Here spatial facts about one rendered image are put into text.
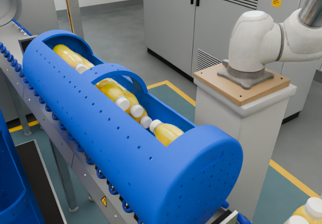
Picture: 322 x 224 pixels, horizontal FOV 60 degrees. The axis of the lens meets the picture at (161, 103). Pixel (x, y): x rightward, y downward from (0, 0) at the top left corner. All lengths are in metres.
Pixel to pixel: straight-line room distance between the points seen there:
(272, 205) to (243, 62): 1.21
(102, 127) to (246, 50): 0.68
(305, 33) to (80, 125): 0.84
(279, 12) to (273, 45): 1.09
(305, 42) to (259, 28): 0.17
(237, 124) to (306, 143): 1.57
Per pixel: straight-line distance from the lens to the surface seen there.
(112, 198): 0.88
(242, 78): 1.21
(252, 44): 1.15
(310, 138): 2.78
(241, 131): 1.21
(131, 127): 0.64
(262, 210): 2.09
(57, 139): 1.20
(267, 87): 1.23
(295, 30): 1.17
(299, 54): 1.23
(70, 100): 0.85
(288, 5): 2.20
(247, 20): 1.15
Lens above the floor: 1.61
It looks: 34 degrees down
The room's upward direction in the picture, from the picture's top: straight up
